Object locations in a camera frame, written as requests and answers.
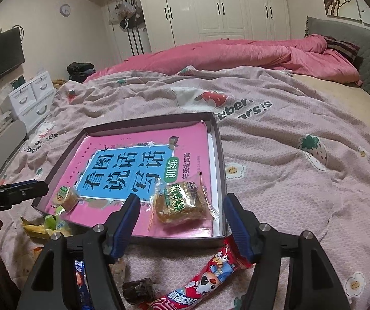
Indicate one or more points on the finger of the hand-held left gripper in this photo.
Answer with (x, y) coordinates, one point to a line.
(26, 193)

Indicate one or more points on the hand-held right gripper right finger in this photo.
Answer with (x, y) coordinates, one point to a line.
(236, 226)

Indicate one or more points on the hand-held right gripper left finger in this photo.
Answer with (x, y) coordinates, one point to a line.
(128, 219)

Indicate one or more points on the small brown cake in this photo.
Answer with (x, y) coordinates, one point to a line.
(70, 200)

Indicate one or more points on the brown cake packet green label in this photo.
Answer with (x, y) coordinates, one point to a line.
(180, 206)

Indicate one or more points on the shallow grey cardboard box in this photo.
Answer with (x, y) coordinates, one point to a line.
(218, 174)

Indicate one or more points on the dark chocolate roll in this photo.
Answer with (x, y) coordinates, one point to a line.
(136, 292)

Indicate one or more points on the blue cookie packet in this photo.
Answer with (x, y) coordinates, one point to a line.
(81, 284)

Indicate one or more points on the yellow snack packet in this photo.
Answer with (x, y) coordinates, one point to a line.
(34, 231)

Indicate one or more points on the red sausage packet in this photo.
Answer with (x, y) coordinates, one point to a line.
(210, 271)

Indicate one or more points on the pink and blue book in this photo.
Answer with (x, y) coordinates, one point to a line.
(107, 140)

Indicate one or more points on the white drawer cabinet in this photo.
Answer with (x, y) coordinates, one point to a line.
(33, 93)

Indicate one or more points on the green box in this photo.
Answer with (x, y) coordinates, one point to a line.
(17, 82)

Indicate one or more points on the pile of dark clothes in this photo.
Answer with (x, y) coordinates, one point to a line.
(80, 71)

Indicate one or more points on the beige bed sheet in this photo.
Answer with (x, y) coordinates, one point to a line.
(333, 93)

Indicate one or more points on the pink quilt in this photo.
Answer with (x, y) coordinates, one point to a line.
(236, 51)

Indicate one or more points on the coat stand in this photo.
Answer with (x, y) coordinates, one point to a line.
(134, 42)

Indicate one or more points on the black striped bag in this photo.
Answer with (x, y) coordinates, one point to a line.
(130, 24)

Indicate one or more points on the white hanging bag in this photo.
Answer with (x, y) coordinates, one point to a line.
(122, 9)

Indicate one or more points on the dark striped pillow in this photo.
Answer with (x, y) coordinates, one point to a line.
(343, 48)

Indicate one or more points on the grey padded headboard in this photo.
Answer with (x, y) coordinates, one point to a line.
(365, 48)

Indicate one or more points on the white wardrobe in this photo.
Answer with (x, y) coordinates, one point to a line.
(220, 6)

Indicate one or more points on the round wall clock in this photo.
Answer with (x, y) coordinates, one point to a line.
(65, 10)

